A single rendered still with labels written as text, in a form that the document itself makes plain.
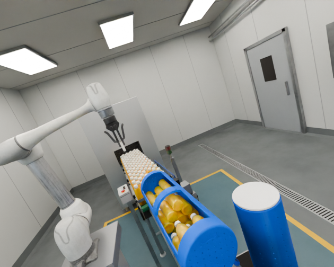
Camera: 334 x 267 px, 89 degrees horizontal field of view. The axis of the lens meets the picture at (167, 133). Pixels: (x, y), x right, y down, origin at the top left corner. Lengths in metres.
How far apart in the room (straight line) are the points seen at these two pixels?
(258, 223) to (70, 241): 1.09
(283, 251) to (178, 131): 4.89
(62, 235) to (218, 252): 0.84
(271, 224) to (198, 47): 5.67
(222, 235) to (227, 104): 5.80
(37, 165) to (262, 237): 1.45
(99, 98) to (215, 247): 0.95
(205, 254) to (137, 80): 5.21
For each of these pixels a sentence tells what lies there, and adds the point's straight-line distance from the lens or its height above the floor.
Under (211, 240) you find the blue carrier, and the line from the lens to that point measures 0.90.
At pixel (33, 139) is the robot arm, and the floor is 1.85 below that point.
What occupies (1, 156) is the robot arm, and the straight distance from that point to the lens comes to 1.22.
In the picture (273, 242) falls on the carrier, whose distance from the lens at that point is 1.36.
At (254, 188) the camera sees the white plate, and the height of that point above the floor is 1.04.
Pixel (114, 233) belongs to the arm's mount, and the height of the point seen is 1.07.
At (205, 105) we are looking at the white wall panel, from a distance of 6.12.
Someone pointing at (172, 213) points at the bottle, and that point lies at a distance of 1.15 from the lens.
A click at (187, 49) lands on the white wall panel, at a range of 6.17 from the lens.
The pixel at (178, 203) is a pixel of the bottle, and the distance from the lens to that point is 1.15.
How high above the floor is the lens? 1.82
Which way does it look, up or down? 12 degrees down
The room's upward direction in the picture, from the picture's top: 21 degrees counter-clockwise
